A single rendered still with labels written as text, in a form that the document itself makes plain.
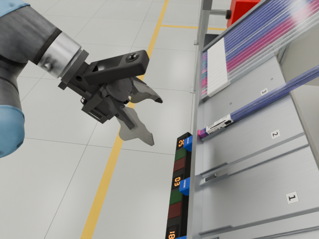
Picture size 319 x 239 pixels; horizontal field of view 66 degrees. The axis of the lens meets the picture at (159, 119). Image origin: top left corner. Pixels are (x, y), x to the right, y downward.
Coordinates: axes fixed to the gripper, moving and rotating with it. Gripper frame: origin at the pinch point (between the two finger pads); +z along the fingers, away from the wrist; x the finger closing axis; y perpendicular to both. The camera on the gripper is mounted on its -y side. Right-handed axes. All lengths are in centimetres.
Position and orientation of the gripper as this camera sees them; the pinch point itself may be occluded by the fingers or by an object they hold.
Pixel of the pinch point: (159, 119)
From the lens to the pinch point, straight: 51.3
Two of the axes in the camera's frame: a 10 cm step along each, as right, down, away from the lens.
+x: -1.4, 7.0, -7.0
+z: 7.3, 5.5, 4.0
